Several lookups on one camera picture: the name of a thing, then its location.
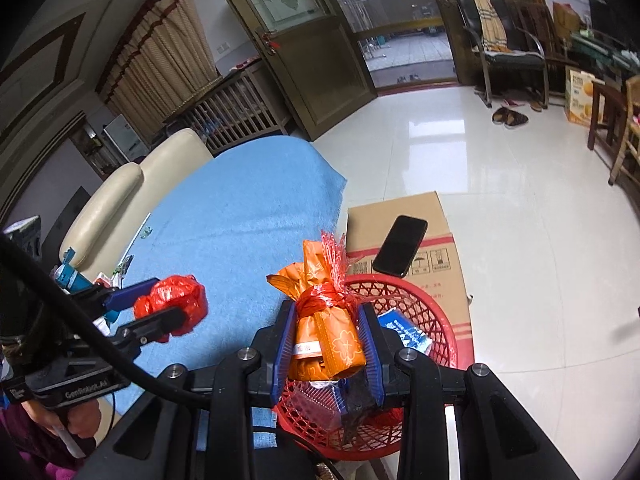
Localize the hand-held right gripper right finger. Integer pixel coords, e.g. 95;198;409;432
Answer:
356;302;581;480

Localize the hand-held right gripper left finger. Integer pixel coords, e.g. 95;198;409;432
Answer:
87;300;298;480

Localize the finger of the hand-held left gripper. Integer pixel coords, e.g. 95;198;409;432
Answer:
70;277;163;323
107;307;185;358

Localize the red plastic bag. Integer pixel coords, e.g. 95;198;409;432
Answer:
132;275;209;345

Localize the red-tied orange wrapper bundle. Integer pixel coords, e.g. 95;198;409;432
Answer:
266;230;365;383

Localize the black plastic bag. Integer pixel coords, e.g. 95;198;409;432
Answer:
340;375;396;443

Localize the red plastic mesh basket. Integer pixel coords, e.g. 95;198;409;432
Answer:
272;274;460;462

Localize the person's left hand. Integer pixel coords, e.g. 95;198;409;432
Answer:
22;395;117;453

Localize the blue and white wrapper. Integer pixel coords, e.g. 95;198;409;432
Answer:
376;308;433;353

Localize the clear plastic wrapper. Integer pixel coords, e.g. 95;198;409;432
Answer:
285;380;346;428

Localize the beige leather sofa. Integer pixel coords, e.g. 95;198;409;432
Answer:
59;128;215;281

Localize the dark flat screen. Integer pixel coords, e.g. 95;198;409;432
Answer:
50;185;93;248

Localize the black smartphone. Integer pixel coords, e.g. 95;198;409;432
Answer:
372;215;429;278

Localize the brown cardboard box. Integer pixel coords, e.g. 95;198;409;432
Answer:
346;191;473;356

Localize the blue tablecloth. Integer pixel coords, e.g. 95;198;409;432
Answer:
90;135;348;453

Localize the small white appliance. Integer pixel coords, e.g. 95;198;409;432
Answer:
102;114;151;163

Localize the wooden slatted crib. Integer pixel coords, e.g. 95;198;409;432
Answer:
162;60;293;156

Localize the beige curtain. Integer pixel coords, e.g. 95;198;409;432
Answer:
97;0;221;133

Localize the brown wooden door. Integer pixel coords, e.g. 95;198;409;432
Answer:
202;0;379;142

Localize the yellow printed carton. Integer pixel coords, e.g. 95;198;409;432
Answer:
565;66;608;127

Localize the light wooden chair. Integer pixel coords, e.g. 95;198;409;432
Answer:
607;75;640;186

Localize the dark wooden stool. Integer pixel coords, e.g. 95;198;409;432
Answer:
587;80;626;153

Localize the striped cloth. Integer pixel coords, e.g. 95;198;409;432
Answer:
472;0;511;56

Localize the brown glass-panel door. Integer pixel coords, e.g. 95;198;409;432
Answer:
420;0;548;86

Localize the black cable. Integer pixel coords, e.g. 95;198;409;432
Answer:
0;232;211;408

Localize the metal frame chair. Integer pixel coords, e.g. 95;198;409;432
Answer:
456;0;551;109

